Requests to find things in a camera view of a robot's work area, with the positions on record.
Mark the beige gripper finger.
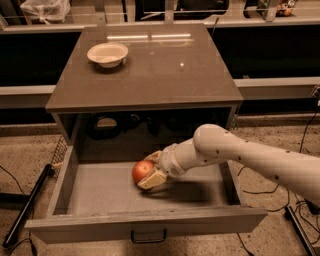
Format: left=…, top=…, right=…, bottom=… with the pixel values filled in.
left=138, top=168, right=167, bottom=190
left=145, top=150, right=162, bottom=164

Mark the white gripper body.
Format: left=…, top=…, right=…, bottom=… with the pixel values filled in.
left=158, top=143, right=185, bottom=177

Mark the red apple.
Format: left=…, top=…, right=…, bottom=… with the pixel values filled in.
left=132, top=160, right=154, bottom=184

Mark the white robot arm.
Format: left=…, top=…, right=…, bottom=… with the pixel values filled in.
left=138, top=124, right=320, bottom=206

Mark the open grey top drawer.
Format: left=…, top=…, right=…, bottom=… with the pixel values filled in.
left=25, top=120, right=268, bottom=245

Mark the grey cabinet with counter top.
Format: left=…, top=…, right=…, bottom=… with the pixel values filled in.
left=46, top=24, right=242, bottom=138

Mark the black bar on floor left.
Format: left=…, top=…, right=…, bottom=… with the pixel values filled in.
left=2, top=164, right=53, bottom=248

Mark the black bar on floor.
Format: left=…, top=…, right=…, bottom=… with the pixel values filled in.
left=285, top=206, right=318, bottom=256
left=2, top=164, right=53, bottom=248

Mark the white bowl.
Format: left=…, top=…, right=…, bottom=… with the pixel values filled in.
left=87, top=42, right=128, bottom=68

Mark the black bar on floor right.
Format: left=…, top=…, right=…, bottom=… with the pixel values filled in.
left=285, top=206, right=318, bottom=256

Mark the black power brick right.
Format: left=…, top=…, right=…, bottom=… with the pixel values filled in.
left=306, top=200, right=320, bottom=215

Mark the clear plastic bag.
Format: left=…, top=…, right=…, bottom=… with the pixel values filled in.
left=20, top=0, right=71, bottom=24

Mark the black drawer handle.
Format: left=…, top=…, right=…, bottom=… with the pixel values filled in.
left=130, top=229, right=167, bottom=244

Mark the wire mesh basket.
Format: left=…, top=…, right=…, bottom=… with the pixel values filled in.
left=51, top=137, right=67, bottom=170

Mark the black cable on floor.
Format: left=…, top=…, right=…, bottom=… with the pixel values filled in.
left=237, top=165, right=292, bottom=213

